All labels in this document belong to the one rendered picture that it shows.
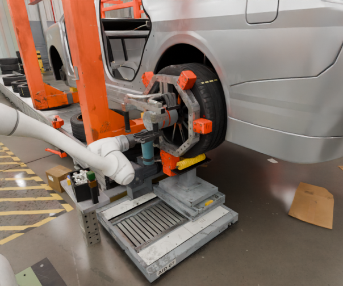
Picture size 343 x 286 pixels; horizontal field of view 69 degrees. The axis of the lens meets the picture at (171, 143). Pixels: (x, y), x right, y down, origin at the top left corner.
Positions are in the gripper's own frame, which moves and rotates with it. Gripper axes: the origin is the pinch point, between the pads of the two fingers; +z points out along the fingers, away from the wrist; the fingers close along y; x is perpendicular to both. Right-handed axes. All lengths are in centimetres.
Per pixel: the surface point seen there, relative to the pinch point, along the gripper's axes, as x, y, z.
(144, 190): -74, -52, 19
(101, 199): -38, -13, -34
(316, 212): -82, 58, 112
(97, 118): -2, -60, -10
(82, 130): -41, -157, 8
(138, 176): -50, -39, 8
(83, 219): -59, -30, -42
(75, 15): 67, -60, -14
